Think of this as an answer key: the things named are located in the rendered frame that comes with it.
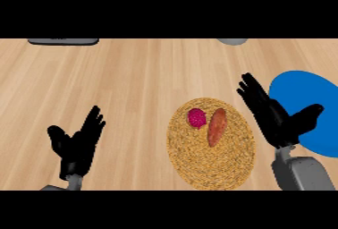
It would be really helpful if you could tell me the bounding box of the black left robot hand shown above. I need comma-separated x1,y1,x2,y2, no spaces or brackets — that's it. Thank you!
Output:
46,105,107,182

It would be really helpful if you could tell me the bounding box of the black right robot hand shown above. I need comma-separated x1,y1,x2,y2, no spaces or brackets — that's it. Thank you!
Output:
235,72,327,149

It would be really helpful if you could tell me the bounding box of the blue plate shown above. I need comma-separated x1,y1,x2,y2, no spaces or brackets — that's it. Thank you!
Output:
269,70,338,158

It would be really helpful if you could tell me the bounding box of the orange sweet potato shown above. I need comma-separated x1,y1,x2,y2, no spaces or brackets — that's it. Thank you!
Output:
207,107,231,148

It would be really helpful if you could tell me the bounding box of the woven yellow round placemat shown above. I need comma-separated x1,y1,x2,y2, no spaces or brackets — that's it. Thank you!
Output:
166,97,257,191

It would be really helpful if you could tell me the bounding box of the magenta round vegetable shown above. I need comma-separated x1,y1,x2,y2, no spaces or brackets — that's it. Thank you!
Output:
187,107,209,130

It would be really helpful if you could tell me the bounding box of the grey round object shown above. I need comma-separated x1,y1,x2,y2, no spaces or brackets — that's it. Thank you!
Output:
216,38,250,47

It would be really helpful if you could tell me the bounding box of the dark grey flat appliance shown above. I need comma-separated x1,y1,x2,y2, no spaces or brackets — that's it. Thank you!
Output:
27,38,101,47

